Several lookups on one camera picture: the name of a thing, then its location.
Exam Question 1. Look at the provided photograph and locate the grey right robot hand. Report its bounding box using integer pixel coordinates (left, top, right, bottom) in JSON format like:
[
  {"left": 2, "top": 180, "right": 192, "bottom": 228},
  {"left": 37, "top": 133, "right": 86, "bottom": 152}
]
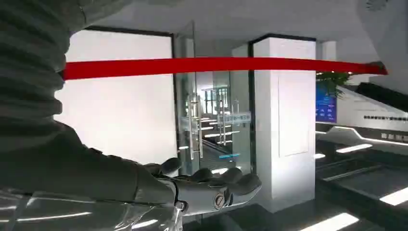
[{"left": 0, "top": 121, "right": 263, "bottom": 216}]

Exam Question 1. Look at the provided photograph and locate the bright window pane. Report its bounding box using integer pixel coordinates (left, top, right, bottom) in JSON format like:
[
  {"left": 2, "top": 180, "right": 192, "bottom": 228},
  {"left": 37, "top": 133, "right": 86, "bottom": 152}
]
[{"left": 53, "top": 28, "right": 178, "bottom": 166}]

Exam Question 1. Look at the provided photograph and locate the glass door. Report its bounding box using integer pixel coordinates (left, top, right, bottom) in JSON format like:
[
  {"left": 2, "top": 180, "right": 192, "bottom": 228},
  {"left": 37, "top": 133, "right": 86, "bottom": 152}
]
[{"left": 173, "top": 21, "right": 254, "bottom": 177}]

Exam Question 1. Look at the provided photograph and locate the ribbed grey right arm sleeve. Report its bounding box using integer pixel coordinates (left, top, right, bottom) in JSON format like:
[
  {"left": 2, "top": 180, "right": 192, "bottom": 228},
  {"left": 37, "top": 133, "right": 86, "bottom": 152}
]
[{"left": 0, "top": 0, "right": 131, "bottom": 153}]

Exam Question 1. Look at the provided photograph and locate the red barrier belt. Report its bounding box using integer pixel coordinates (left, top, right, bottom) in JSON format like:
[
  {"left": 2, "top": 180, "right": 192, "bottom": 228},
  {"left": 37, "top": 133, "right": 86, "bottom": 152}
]
[{"left": 62, "top": 56, "right": 389, "bottom": 81}]

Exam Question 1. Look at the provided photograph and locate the white square pillar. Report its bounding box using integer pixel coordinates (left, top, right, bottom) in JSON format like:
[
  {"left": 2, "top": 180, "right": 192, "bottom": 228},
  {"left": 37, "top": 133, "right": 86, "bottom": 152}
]
[{"left": 253, "top": 37, "right": 317, "bottom": 202}]

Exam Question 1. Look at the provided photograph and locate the blue display screen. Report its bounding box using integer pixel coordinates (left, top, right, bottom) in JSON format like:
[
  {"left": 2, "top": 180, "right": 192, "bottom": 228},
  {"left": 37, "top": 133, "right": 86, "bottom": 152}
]
[{"left": 315, "top": 81, "right": 338, "bottom": 124}]

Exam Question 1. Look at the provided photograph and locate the green potted plant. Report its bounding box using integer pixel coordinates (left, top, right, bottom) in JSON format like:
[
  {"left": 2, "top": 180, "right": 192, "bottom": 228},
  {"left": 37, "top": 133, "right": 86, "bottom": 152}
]
[{"left": 316, "top": 71, "right": 352, "bottom": 98}]

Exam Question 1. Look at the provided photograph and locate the white counter with lettering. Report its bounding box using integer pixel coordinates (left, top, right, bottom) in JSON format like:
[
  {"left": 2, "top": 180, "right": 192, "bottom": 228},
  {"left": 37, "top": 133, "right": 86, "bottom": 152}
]
[{"left": 336, "top": 85, "right": 408, "bottom": 133}]

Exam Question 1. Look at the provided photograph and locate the long steel door handle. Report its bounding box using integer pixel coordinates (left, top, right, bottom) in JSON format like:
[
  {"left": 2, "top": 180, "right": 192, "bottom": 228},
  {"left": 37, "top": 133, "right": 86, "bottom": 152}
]
[{"left": 187, "top": 95, "right": 204, "bottom": 161}]

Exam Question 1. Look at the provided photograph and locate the short steel door handle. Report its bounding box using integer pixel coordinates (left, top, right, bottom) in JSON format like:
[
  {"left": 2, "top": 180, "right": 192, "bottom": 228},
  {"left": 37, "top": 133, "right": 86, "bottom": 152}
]
[{"left": 218, "top": 100, "right": 228, "bottom": 146}]

